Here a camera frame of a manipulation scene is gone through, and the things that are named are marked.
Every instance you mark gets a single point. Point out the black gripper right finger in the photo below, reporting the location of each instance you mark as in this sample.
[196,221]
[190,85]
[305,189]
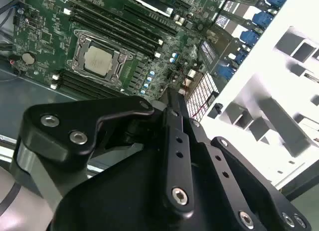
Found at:
[221,166]

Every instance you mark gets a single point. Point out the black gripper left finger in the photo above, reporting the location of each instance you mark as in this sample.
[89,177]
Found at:
[62,121]

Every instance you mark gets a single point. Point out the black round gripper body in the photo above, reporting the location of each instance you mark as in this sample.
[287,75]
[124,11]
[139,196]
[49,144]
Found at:
[112,198]

